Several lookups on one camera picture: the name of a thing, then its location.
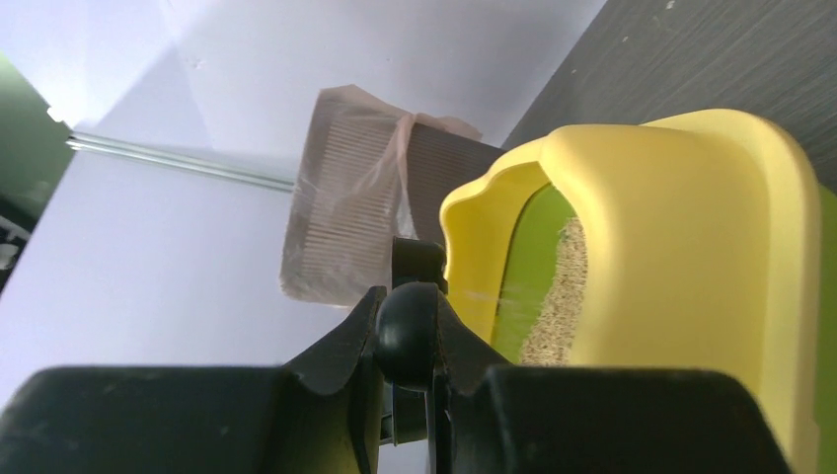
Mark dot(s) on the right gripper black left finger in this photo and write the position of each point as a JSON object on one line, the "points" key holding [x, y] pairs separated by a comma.
{"points": [[318, 413]]}

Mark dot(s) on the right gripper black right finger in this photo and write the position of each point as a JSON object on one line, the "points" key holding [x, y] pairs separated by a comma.
{"points": [[498, 417]]}

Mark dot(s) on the yellow litter box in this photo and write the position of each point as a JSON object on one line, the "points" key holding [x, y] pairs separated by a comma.
{"points": [[702, 240]]}

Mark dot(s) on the trash bin with pink bag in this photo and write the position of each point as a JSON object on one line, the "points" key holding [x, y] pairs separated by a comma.
{"points": [[370, 172]]}

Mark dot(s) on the aluminium frame profile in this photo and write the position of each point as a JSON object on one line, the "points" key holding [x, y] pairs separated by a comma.
{"points": [[78, 141]]}

